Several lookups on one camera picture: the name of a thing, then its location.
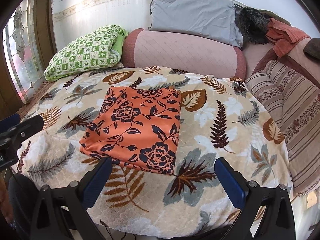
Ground pink bolster cushion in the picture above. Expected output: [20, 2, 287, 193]
[121, 28, 247, 79]

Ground leaf-print blanket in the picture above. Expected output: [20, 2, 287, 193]
[16, 66, 297, 238]

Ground black fur garment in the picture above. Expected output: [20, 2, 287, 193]
[235, 7, 272, 45]

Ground dark olive cloth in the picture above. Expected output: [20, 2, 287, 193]
[257, 9, 292, 27]

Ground green checked pillow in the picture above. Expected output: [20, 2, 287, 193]
[44, 25, 129, 82]

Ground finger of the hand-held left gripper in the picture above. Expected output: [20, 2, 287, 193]
[0, 113, 20, 133]
[7, 115, 44, 142]

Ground pink sofa backrest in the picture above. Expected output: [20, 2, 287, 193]
[241, 36, 320, 85]

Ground wooden door with patterned glass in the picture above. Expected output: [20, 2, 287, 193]
[0, 0, 57, 120]

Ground orange floral shirt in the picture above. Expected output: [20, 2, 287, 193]
[79, 86, 182, 176]

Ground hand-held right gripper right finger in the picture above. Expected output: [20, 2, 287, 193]
[214, 157, 303, 240]

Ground striped cushion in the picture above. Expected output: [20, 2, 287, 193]
[245, 60, 320, 197]

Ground orange-red cloth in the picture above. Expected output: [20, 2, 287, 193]
[265, 18, 312, 58]

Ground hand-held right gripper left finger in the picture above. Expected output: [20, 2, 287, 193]
[30, 157, 113, 240]

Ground dark brown cloth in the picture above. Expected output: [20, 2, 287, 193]
[303, 38, 320, 61]

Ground black cable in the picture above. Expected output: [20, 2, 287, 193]
[100, 220, 128, 240]

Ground grey pillow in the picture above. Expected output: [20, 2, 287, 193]
[149, 0, 244, 48]

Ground brown fringed bedspread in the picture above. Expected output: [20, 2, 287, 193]
[17, 80, 53, 117]

